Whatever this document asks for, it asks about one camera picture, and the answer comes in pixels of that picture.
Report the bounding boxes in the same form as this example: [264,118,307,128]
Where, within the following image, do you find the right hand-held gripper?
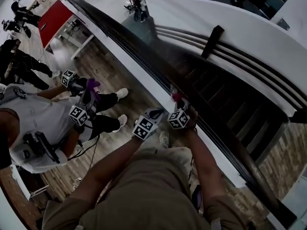
[167,97,190,130]

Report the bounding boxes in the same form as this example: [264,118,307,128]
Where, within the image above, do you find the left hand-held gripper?
[132,108,165,141]

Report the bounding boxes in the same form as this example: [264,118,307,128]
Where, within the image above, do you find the pink cloth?
[169,84,184,103]

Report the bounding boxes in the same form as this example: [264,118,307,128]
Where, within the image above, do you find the purple cloth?
[85,77,102,99]

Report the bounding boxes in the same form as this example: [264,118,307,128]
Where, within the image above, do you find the dark wooden handrail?
[50,0,299,229]

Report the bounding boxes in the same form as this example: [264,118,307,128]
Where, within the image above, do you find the person's left forearm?
[64,135,142,209]

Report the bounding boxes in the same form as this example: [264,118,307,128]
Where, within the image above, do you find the person's right forearm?
[186,127,232,208]

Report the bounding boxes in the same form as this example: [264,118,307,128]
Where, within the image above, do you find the person's right hand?
[188,105,199,131]

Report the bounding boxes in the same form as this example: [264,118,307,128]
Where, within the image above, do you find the person's white shoe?
[159,130,170,150]

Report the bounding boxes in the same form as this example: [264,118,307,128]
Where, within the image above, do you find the person's light trousers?
[153,146,194,177]

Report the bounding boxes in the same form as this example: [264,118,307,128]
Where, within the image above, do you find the dark wooden staircase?
[165,46,288,162]

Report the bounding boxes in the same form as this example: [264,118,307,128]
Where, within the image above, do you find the dark wooden stair banister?
[153,24,307,124]

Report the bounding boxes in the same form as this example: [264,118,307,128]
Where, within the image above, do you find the person's olive shirt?
[42,147,254,230]

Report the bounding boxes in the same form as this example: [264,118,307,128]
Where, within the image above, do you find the black waist device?
[191,184,203,213]

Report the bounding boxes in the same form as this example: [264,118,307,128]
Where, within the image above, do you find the red-topped desk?
[37,0,94,61]

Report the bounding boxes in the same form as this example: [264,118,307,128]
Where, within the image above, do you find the white metal rack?
[11,164,51,201]

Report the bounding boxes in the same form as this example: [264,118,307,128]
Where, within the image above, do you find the brown curved wooden ledge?
[0,169,44,230]

